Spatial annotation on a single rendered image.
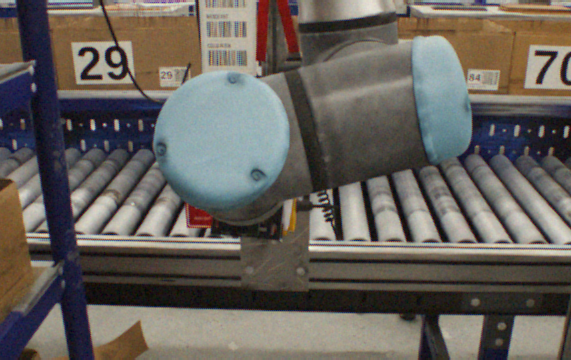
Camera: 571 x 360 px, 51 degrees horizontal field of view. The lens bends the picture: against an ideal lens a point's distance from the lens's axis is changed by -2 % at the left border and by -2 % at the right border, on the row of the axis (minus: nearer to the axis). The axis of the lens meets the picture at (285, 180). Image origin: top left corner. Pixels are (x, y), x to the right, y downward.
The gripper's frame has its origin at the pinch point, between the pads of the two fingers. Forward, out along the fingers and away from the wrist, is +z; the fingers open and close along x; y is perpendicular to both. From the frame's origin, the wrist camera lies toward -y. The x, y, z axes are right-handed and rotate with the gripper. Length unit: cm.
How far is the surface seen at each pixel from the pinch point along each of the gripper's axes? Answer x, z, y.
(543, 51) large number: 60, 70, -51
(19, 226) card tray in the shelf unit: -20.1, -20.6, 8.6
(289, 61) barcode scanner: 1.0, 9.9, -20.1
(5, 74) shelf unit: -18.9, -29.6, -3.0
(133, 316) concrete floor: -55, 145, 31
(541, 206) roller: 52, 49, -8
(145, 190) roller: -30, 53, -4
